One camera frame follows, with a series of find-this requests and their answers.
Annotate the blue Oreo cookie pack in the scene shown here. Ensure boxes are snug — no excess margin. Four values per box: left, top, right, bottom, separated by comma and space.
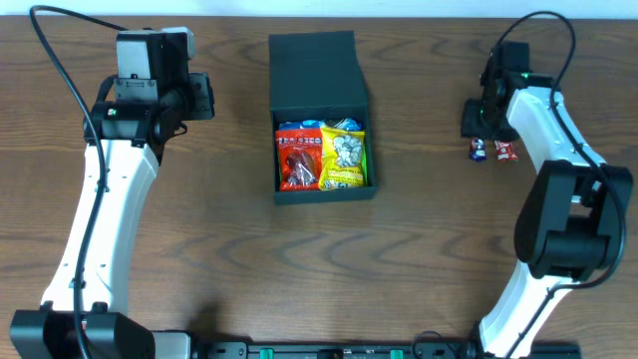
278, 118, 362, 132

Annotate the yellow Hacks candy bag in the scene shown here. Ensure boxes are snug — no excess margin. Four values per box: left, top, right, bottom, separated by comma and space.
318, 127, 367, 190

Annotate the black gift box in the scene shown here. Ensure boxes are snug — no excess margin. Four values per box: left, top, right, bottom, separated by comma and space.
268, 31, 378, 205

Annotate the red candy bag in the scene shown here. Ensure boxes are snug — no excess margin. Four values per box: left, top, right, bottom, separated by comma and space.
274, 128, 322, 191

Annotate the green Haribo gummy bag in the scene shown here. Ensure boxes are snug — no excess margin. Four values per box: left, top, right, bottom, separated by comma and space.
360, 145, 369, 186

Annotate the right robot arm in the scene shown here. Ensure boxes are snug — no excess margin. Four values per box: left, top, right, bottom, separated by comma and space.
461, 42, 633, 358

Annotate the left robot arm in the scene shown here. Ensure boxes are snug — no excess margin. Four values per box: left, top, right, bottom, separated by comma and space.
9, 27, 214, 358

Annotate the purple Dairy Milk bar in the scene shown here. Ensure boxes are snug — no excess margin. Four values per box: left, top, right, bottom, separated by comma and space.
469, 137, 486, 163

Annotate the red green KitKat bar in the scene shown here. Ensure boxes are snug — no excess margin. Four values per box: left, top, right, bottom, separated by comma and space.
494, 141, 518, 162

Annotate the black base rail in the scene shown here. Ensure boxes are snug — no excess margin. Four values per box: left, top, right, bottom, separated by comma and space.
191, 341, 583, 359

